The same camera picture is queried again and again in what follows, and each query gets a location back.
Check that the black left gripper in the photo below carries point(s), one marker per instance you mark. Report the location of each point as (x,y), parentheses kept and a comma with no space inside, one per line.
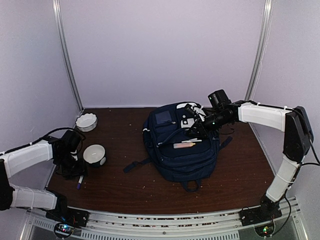
(81,170)

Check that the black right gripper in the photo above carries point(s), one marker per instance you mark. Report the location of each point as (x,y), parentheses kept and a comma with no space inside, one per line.
(202,131)

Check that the white marker red cap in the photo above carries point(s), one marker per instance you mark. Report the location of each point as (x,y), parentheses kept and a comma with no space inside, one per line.
(192,141)

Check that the white marker blue cap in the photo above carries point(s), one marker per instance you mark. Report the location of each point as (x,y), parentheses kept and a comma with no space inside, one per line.
(79,183)

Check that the pink white correction stick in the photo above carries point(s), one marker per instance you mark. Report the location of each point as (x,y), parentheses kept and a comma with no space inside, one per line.
(183,145)

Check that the navy blue student backpack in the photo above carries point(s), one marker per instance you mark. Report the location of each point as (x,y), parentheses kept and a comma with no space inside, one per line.
(167,125)

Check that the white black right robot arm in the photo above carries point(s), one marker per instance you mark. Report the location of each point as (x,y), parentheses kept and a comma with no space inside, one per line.
(284,133)

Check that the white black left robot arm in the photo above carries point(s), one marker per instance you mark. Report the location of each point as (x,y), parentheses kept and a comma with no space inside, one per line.
(61,152)

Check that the white bowl teal outside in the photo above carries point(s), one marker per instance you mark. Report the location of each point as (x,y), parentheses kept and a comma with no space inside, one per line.
(95,155)

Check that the white scalloped ceramic dish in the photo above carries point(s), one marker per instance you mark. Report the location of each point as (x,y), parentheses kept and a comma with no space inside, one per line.
(86,122)

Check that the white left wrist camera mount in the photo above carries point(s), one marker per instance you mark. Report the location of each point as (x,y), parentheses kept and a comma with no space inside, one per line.
(75,155)

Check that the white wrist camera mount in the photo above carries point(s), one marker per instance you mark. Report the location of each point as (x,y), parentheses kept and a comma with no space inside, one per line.
(75,155)
(196,110)

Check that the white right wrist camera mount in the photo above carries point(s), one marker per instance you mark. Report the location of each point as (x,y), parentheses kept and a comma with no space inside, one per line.
(196,110)

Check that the aluminium right corner post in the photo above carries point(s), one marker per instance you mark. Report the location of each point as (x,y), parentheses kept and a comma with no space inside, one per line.
(260,51)

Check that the aluminium corner post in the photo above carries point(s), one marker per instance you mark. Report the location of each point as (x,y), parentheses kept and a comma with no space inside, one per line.
(260,51)
(66,57)

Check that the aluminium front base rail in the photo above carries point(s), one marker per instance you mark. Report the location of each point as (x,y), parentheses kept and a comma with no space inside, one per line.
(219,225)

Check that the aluminium left corner post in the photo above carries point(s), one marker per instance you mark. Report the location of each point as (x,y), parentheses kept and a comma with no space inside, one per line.
(66,57)

